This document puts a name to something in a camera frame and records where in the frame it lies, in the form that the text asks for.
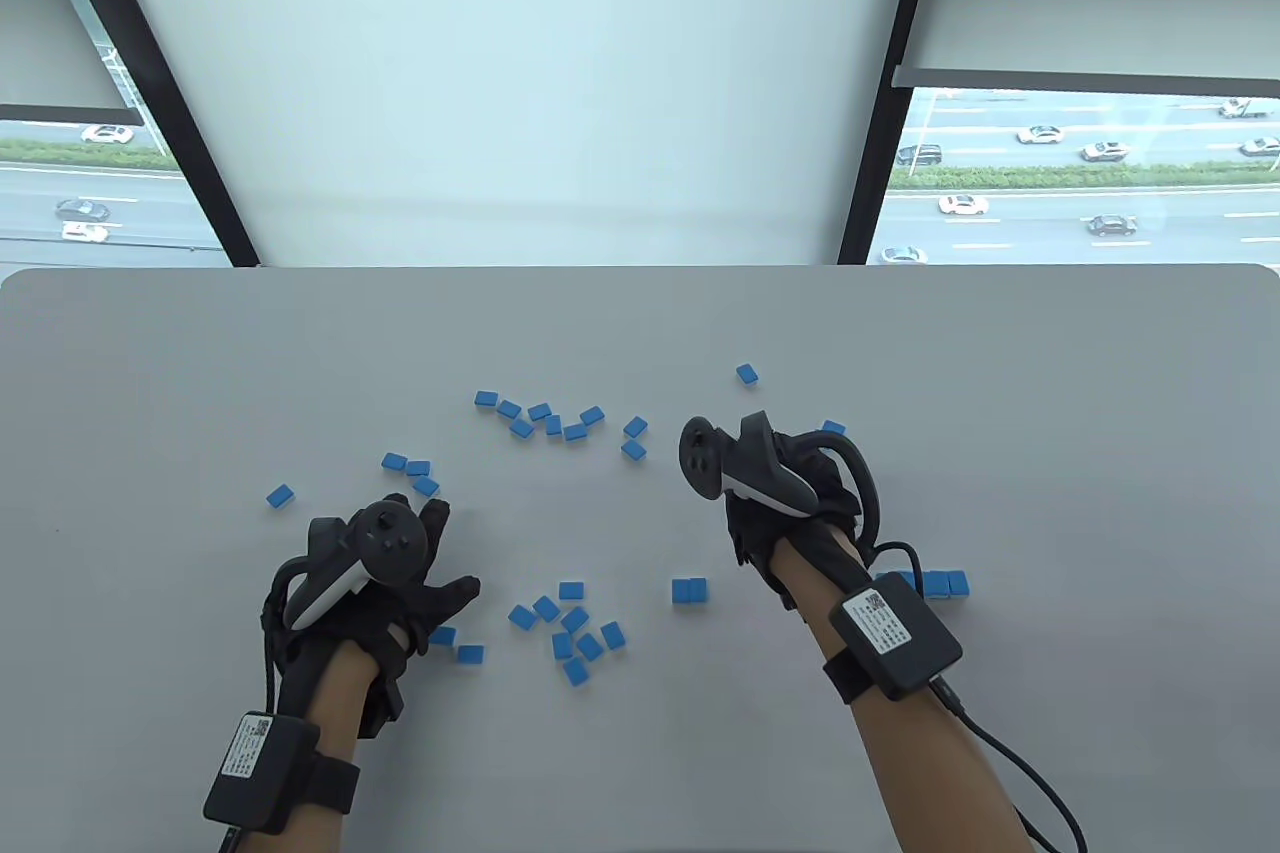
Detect person's left hand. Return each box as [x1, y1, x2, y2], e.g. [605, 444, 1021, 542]
[260, 493, 482, 742]

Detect person's right hand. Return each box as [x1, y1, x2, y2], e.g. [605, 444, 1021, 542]
[725, 433, 867, 610]

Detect blue mahjong tiles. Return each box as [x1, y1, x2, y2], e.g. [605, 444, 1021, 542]
[266, 363, 847, 687]

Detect person's right forearm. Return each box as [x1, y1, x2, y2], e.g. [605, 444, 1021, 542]
[775, 533, 1031, 853]

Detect person's left forearm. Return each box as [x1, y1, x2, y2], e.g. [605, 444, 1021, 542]
[240, 645, 383, 853]

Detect black white handheld controller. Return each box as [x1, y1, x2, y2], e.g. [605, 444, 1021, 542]
[679, 411, 883, 549]
[285, 500, 432, 634]

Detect wide white roller blind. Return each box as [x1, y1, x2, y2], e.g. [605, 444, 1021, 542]
[88, 0, 921, 266]

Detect black window frame pillar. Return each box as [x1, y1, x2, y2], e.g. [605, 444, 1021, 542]
[40, 0, 263, 269]
[838, 0, 949, 266]

